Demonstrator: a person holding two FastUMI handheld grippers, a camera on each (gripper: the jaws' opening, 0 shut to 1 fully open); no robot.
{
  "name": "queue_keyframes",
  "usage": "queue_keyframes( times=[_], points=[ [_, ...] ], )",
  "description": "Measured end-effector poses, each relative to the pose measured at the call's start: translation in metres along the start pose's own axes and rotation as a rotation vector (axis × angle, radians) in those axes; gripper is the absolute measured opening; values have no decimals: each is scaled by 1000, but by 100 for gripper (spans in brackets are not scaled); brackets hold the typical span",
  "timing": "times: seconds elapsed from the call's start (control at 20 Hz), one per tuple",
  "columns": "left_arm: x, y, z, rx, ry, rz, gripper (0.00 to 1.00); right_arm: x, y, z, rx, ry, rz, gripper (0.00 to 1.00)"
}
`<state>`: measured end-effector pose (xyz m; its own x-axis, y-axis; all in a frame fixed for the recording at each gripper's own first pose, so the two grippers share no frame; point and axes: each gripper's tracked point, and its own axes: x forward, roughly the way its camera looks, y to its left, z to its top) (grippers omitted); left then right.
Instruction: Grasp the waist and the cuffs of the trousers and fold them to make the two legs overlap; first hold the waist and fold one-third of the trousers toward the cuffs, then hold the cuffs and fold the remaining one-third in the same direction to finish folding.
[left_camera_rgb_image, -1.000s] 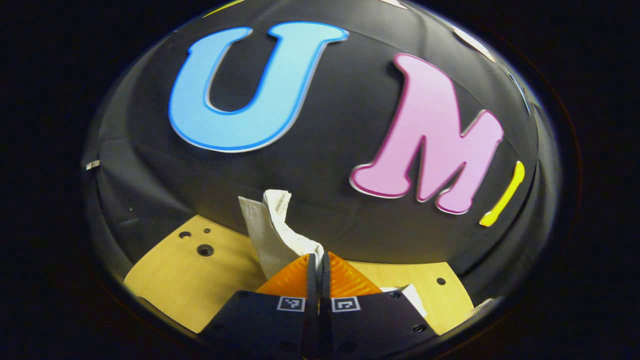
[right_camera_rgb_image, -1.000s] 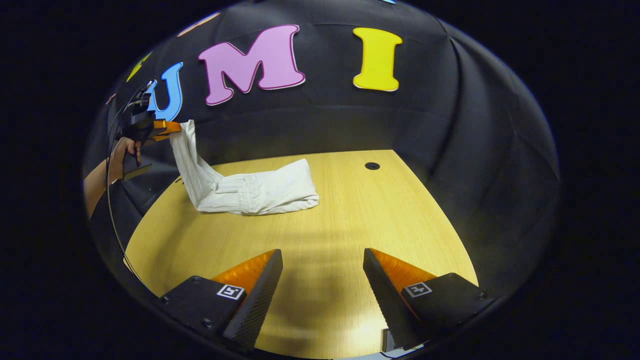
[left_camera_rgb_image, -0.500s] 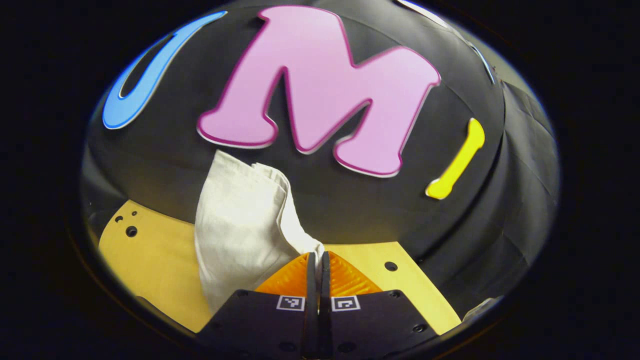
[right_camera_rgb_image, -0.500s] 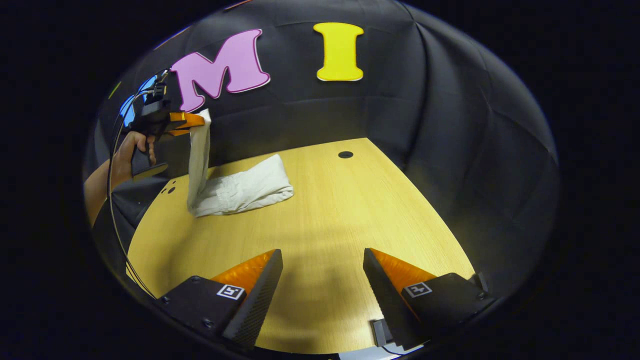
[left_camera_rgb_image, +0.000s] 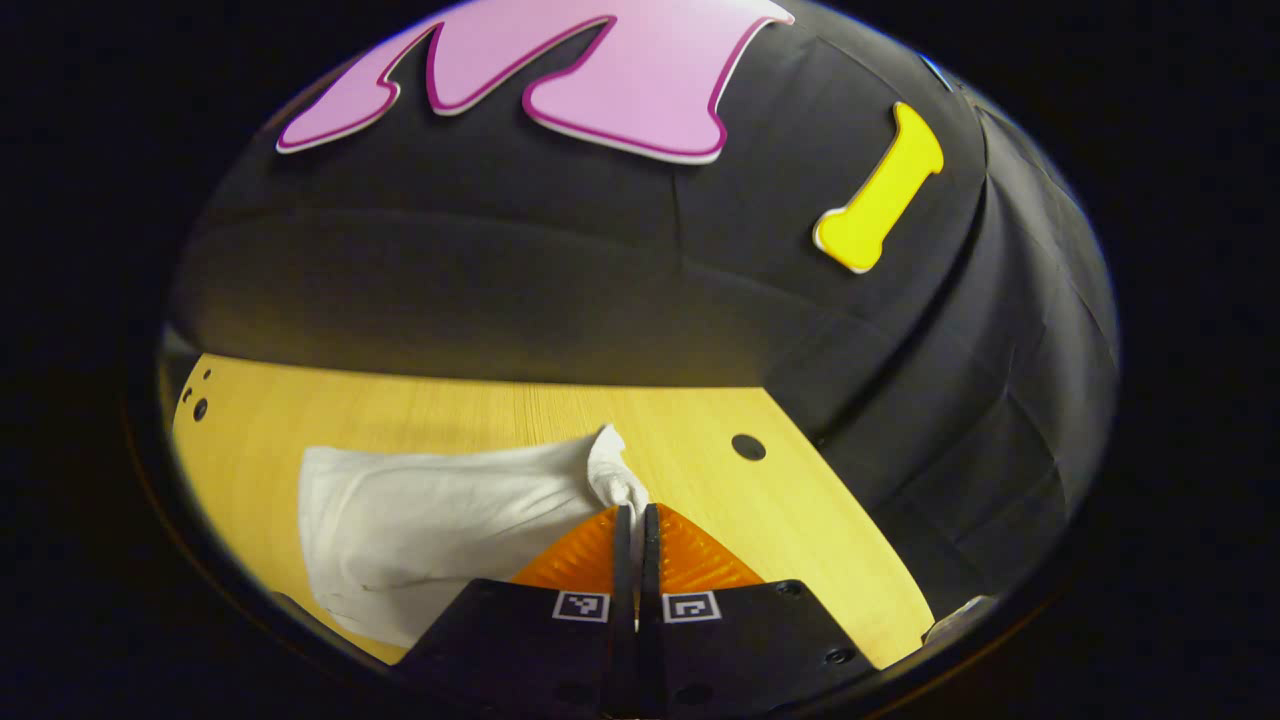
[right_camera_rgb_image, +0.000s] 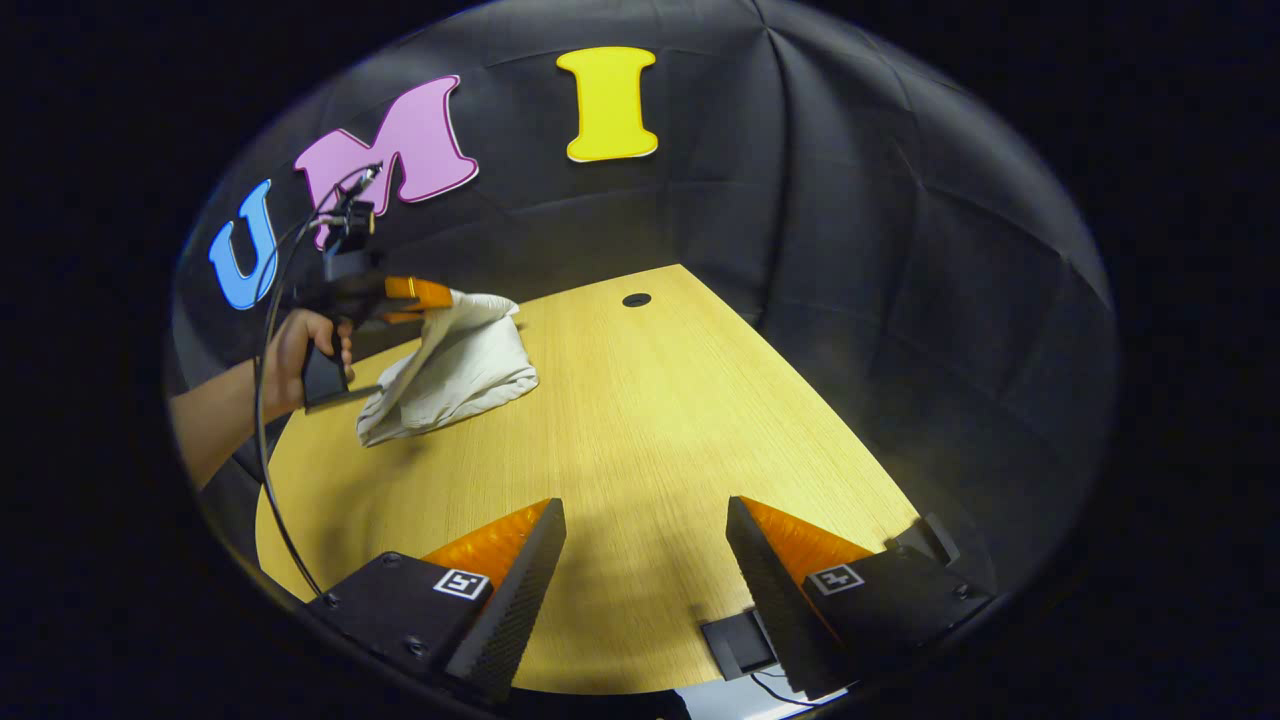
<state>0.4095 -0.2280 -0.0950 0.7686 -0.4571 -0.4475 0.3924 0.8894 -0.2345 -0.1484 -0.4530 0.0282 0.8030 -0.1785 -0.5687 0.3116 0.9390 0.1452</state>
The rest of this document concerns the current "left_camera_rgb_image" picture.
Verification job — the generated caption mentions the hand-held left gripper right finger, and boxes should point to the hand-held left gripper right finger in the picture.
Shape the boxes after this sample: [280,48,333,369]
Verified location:
[640,503,883,717]

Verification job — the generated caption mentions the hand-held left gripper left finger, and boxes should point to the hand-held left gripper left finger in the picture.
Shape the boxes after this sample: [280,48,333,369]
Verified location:
[395,505,637,717]

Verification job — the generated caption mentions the white jeans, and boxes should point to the white jeans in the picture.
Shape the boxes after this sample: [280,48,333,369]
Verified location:
[298,425,651,649]

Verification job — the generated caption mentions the black backdrop cloth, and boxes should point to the black backdrop cloth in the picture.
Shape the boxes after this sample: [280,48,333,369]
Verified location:
[165,0,1121,626]

